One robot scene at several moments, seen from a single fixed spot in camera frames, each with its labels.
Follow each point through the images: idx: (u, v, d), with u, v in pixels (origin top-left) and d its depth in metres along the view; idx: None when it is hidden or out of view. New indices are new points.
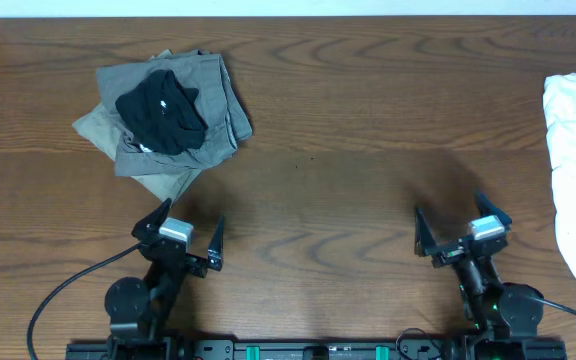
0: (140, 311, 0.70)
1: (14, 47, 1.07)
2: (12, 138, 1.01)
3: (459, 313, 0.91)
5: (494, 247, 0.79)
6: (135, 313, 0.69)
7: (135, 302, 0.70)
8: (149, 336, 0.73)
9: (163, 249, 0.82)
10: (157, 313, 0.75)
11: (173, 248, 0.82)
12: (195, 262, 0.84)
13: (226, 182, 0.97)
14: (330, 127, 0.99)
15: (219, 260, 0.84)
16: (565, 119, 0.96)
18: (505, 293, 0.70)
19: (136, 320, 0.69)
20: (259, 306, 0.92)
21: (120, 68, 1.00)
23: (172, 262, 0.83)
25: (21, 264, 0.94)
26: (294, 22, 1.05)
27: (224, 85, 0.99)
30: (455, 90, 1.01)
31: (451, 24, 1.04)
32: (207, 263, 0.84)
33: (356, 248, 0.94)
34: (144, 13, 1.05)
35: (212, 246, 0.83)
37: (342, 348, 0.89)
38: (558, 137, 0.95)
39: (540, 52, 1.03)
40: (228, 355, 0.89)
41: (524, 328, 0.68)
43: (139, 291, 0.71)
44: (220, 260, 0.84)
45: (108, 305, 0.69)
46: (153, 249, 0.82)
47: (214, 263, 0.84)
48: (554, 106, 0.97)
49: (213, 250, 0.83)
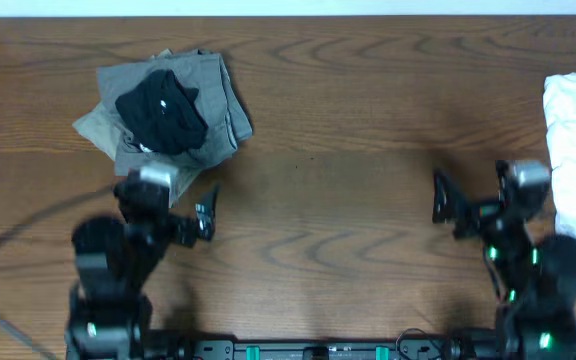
0: (111, 246, 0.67)
1: (13, 46, 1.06)
2: (11, 138, 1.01)
3: (459, 313, 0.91)
5: (535, 196, 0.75)
6: (105, 248, 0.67)
7: (107, 237, 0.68)
8: (118, 284, 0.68)
9: (143, 195, 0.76)
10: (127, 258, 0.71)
11: (153, 193, 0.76)
12: (185, 223, 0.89)
13: (226, 181, 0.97)
14: (330, 127, 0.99)
15: (210, 221, 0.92)
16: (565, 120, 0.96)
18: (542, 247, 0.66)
19: (106, 254, 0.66)
20: (259, 306, 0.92)
21: (120, 67, 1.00)
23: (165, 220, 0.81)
25: (20, 264, 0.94)
26: (294, 21, 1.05)
27: (224, 85, 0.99)
30: (455, 90, 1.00)
31: (451, 24, 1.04)
32: (197, 223, 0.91)
33: (356, 248, 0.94)
34: (144, 12, 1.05)
35: (201, 206, 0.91)
37: (342, 348, 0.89)
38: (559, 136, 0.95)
39: (541, 52, 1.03)
40: (228, 355, 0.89)
41: (569, 275, 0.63)
43: (113, 226, 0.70)
44: (208, 224, 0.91)
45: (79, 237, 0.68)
46: (132, 196, 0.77)
47: (203, 225, 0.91)
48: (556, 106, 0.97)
49: (202, 206, 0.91)
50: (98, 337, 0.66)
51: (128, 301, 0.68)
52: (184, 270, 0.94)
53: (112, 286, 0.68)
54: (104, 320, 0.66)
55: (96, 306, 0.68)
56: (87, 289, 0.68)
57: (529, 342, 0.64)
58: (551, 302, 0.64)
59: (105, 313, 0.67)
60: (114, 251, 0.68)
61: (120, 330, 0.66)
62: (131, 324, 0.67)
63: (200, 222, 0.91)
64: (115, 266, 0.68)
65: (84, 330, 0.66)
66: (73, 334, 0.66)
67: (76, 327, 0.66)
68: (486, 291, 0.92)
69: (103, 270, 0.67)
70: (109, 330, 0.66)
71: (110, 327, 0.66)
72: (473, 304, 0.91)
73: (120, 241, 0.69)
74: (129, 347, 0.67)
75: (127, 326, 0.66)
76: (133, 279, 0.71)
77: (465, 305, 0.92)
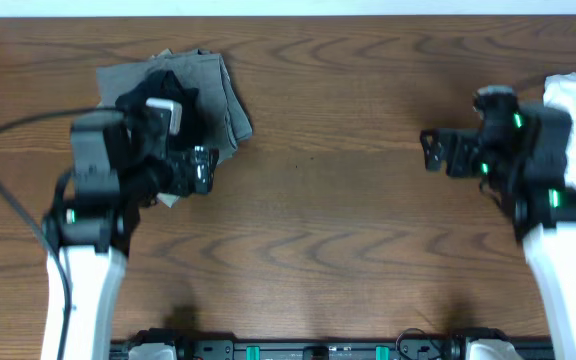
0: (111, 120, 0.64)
1: (13, 47, 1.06)
2: (11, 137, 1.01)
3: (460, 312, 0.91)
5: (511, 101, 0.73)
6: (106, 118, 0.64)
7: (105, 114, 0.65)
8: (104, 164, 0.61)
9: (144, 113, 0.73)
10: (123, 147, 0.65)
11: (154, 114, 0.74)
12: (175, 164, 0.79)
13: (226, 182, 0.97)
14: (330, 127, 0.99)
15: (206, 165, 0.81)
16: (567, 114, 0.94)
18: (519, 117, 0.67)
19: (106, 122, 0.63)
20: (259, 306, 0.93)
21: (119, 67, 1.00)
23: (160, 148, 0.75)
25: (21, 264, 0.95)
26: (294, 22, 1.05)
27: (224, 85, 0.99)
30: (455, 90, 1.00)
31: (451, 24, 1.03)
32: (193, 166, 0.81)
33: (356, 248, 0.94)
34: (144, 13, 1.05)
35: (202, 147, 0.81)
37: (342, 348, 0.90)
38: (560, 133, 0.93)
39: (541, 52, 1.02)
40: (228, 355, 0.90)
41: (554, 115, 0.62)
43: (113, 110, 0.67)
44: (207, 168, 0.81)
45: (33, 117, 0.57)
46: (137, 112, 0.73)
47: (202, 170, 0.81)
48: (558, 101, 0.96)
49: (200, 148, 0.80)
50: (76, 225, 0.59)
51: (112, 196, 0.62)
52: (184, 270, 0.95)
53: (101, 174, 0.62)
54: (84, 209, 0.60)
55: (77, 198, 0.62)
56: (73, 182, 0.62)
57: (532, 158, 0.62)
58: (543, 158, 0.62)
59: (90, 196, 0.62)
60: (113, 137, 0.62)
61: (98, 222, 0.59)
62: (111, 218, 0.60)
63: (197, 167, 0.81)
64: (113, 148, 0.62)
65: (63, 216, 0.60)
66: (50, 223, 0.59)
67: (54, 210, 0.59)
68: (487, 291, 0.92)
69: (94, 148, 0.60)
70: (89, 219, 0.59)
71: (90, 216, 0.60)
72: (474, 305, 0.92)
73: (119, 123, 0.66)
74: (109, 239, 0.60)
75: (107, 216, 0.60)
76: (123, 177, 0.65)
77: (466, 305, 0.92)
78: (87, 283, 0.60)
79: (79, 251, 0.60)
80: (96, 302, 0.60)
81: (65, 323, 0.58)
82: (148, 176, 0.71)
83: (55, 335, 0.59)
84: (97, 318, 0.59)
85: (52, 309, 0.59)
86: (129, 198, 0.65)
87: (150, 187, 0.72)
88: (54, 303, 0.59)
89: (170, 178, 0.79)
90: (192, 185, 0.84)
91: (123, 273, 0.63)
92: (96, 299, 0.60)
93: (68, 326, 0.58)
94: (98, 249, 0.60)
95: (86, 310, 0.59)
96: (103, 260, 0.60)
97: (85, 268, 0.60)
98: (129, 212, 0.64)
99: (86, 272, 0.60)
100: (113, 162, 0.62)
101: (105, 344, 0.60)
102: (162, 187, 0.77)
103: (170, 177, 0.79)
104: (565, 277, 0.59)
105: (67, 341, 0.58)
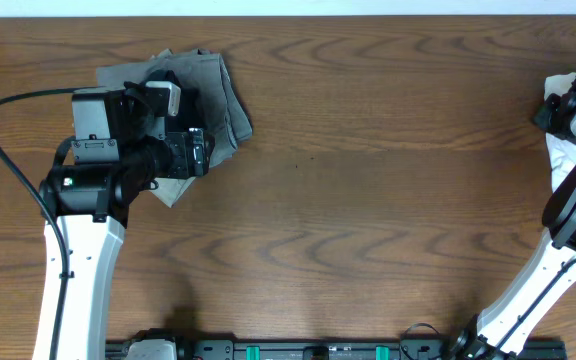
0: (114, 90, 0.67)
1: (13, 47, 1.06)
2: (12, 137, 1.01)
3: (460, 312, 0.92)
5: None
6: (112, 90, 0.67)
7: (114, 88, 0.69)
8: (104, 125, 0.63)
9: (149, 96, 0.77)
10: (124, 117, 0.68)
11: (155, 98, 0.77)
12: (174, 146, 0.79)
13: (226, 181, 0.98)
14: (330, 127, 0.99)
15: (201, 146, 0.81)
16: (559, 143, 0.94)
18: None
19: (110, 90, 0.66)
20: (259, 306, 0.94)
21: (119, 67, 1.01)
23: (160, 128, 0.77)
25: (21, 264, 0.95)
26: (294, 21, 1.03)
27: (224, 85, 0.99)
30: (455, 89, 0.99)
31: (451, 23, 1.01)
32: (190, 148, 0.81)
33: (356, 248, 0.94)
34: (143, 12, 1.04)
35: (197, 128, 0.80)
37: (342, 348, 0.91)
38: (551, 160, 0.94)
39: (540, 52, 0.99)
40: (228, 354, 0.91)
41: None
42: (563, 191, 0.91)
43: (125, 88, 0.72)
44: (203, 149, 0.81)
45: (36, 93, 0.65)
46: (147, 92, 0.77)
47: (199, 153, 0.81)
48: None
49: (196, 129, 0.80)
50: (74, 192, 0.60)
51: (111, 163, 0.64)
52: (185, 269, 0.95)
53: (100, 141, 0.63)
54: (83, 176, 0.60)
55: (77, 166, 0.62)
56: (73, 152, 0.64)
57: None
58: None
59: (90, 156, 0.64)
60: (112, 103, 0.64)
61: (97, 187, 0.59)
62: (109, 183, 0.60)
63: (195, 148, 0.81)
64: (114, 113, 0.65)
65: (61, 182, 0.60)
66: (48, 190, 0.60)
67: (52, 176, 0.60)
68: (488, 291, 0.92)
69: (93, 113, 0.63)
70: (86, 186, 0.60)
71: (88, 183, 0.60)
72: (473, 305, 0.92)
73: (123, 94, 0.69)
74: (107, 206, 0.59)
75: (106, 180, 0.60)
76: (123, 144, 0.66)
77: (466, 305, 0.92)
78: (85, 248, 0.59)
79: (77, 217, 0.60)
80: (95, 267, 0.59)
81: (61, 288, 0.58)
82: (148, 153, 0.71)
83: (53, 299, 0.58)
84: (94, 283, 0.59)
85: (50, 274, 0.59)
86: (128, 165, 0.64)
87: (151, 165, 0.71)
88: (52, 267, 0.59)
89: (169, 160, 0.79)
90: (192, 169, 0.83)
91: (121, 240, 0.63)
92: (96, 264, 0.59)
93: (66, 291, 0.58)
94: (96, 214, 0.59)
95: (83, 276, 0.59)
96: (102, 226, 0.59)
97: (84, 233, 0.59)
98: (130, 180, 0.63)
99: (84, 238, 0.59)
100: (111, 128, 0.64)
101: (103, 310, 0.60)
102: (162, 169, 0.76)
103: (169, 159, 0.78)
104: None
105: (64, 305, 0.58)
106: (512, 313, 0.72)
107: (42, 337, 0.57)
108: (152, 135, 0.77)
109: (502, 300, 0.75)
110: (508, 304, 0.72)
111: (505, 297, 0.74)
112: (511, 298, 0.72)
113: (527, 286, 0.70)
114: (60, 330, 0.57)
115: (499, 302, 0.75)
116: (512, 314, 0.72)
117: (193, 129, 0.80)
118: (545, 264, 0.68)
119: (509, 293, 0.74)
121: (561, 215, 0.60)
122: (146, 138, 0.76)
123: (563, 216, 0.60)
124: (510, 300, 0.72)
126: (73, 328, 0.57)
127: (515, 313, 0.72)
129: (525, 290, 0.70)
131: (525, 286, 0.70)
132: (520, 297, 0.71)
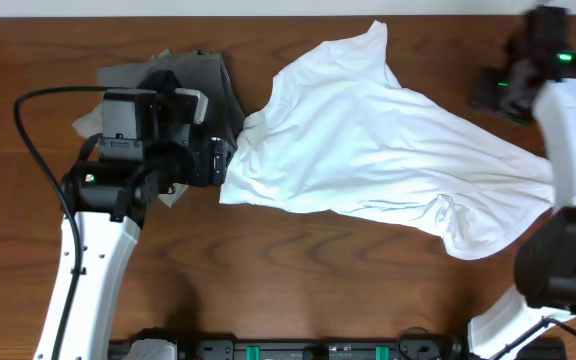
0: (148, 96, 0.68)
1: (14, 47, 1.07)
2: (12, 138, 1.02)
3: (461, 312, 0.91)
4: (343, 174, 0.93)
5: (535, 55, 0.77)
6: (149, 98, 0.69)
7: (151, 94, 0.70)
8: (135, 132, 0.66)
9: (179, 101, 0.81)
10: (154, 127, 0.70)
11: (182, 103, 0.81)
12: (196, 154, 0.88)
13: None
14: None
15: (222, 155, 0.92)
16: (292, 149, 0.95)
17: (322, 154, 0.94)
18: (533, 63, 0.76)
19: (144, 95, 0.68)
20: (259, 306, 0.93)
21: (121, 68, 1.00)
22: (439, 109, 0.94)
23: (183, 134, 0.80)
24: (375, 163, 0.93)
25: (21, 263, 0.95)
26: (294, 22, 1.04)
27: (225, 85, 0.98)
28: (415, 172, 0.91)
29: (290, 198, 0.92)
30: (455, 90, 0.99)
31: (451, 24, 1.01)
32: (211, 157, 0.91)
33: (356, 249, 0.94)
34: (143, 12, 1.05)
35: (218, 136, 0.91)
37: (342, 348, 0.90)
38: (289, 164, 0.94)
39: None
40: (228, 355, 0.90)
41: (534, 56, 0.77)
42: (316, 173, 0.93)
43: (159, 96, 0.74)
44: (224, 157, 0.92)
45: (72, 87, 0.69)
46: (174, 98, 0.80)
47: (218, 160, 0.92)
48: (285, 139, 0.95)
49: (218, 139, 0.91)
50: (94, 190, 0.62)
51: (134, 163, 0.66)
52: (185, 269, 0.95)
53: (126, 140, 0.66)
54: (105, 175, 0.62)
55: (99, 163, 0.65)
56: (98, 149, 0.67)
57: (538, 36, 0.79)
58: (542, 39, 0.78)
59: (118, 159, 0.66)
60: (141, 106, 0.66)
61: (117, 187, 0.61)
62: (130, 185, 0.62)
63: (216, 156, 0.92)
64: (143, 120, 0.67)
65: (83, 178, 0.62)
66: (69, 185, 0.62)
67: (75, 172, 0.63)
68: (488, 291, 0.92)
69: (124, 114, 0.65)
70: (106, 186, 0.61)
71: (108, 183, 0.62)
72: (475, 305, 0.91)
73: (155, 101, 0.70)
74: (125, 207, 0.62)
75: (127, 183, 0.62)
76: (148, 147, 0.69)
77: (466, 306, 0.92)
78: (99, 246, 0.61)
79: (95, 215, 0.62)
80: (106, 266, 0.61)
81: (72, 283, 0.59)
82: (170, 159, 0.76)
83: (62, 296, 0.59)
84: (102, 284, 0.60)
85: (62, 267, 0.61)
86: (150, 167, 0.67)
87: (172, 171, 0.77)
88: (66, 262, 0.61)
89: (190, 167, 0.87)
90: (210, 178, 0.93)
91: (136, 241, 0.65)
92: (107, 263, 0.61)
93: (76, 287, 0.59)
94: (114, 214, 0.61)
95: (94, 273, 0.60)
96: (117, 226, 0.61)
97: (99, 231, 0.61)
98: (149, 182, 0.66)
99: (99, 236, 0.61)
100: (140, 130, 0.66)
101: (109, 310, 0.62)
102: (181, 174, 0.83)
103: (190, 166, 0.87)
104: (286, 148, 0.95)
105: (73, 302, 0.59)
106: (501, 341, 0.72)
107: (48, 331, 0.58)
108: (175, 139, 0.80)
109: (492, 324, 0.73)
110: (497, 335, 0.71)
111: (495, 323, 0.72)
112: (501, 331, 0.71)
113: (512, 323, 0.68)
114: (68, 325, 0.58)
115: (490, 325, 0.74)
116: (501, 342, 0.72)
117: (217, 139, 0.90)
118: (528, 314, 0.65)
119: (498, 319, 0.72)
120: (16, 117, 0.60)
121: (543, 284, 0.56)
122: (170, 143, 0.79)
123: (546, 284, 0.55)
124: (499, 332, 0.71)
126: (80, 324, 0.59)
127: (503, 342, 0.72)
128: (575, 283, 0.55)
129: (508, 329, 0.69)
131: (514, 323, 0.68)
132: (506, 332, 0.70)
